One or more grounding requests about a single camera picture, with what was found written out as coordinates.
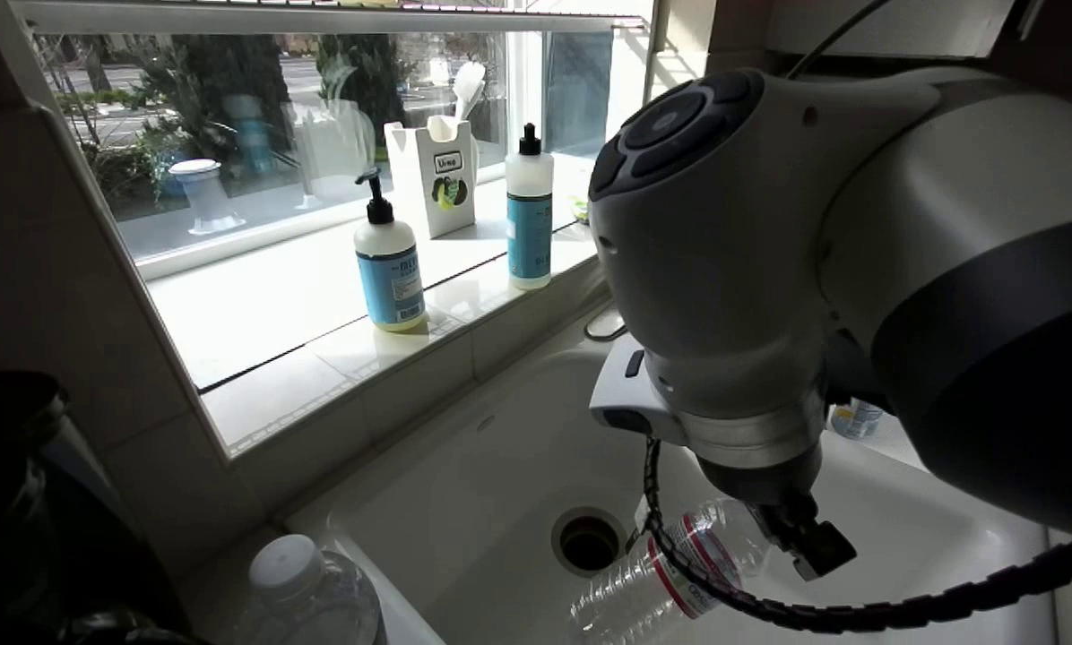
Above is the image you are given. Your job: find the white pedestal planter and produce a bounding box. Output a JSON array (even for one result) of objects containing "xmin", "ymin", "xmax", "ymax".
[{"xmin": 167, "ymin": 156, "xmax": 249, "ymax": 237}]

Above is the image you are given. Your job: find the large clear bottle white cap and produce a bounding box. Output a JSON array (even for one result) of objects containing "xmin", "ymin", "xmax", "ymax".
[{"xmin": 238, "ymin": 531, "xmax": 388, "ymax": 645}]

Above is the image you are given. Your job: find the white framed window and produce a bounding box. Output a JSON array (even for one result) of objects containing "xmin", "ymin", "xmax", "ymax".
[{"xmin": 9, "ymin": 0, "xmax": 660, "ymax": 286}]

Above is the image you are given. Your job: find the pump soap bottle blue label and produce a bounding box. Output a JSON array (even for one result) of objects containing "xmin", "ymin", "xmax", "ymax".
[{"xmin": 351, "ymin": 170, "xmax": 430, "ymax": 339}]

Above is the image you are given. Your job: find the white brush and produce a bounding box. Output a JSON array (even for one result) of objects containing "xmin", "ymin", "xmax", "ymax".
[{"xmin": 424, "ymin": 59, "xmax": 491, "ymax": 147}]

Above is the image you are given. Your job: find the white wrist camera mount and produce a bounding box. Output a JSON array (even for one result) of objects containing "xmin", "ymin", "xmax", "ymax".
[{"xmin": 587, "ymin": 329, "xmax": 688, "ymax": 440}]

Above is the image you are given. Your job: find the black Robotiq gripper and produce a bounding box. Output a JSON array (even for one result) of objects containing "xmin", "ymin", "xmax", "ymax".
[{"xmin": 707, "ymin": 444, "xmax": 862, "ymax": 585}]

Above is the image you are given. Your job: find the blue hanging cloth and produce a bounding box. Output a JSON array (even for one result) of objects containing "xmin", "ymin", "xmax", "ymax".
[{"xmin": 543, "ymin": 30, "xmax": 617, "ymax": 161}]

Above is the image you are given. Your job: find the white double sink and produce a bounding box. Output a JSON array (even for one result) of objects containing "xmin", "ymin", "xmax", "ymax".
[{"xmin": 281, "ymin": 267, "xmax": 1057, "ymax": 645}]

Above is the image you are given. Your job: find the round metal sink drain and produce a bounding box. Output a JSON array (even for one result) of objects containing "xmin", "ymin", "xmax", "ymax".
[{"xmin": 549, "ymin": 506, "xmax": 633, "ymax": 581}]

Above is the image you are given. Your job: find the chrome sink faucet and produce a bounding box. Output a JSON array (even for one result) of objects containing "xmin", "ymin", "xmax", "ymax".
[{"xmin": 581, "ymin": 310, "xmax": 633, "ymax": 347}]

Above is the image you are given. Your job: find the white cardboard carton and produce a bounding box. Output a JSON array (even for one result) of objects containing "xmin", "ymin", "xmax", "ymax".
[{"xmin": 379, "ymin": 110, "xmax": 480, "ymax": 241}]

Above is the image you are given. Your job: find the dish soap bottle blue label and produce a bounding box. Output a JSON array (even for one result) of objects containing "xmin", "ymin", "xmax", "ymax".
[{"xmin": 503, "ymin": 120, "xmax": 557, "ymax": 286}]

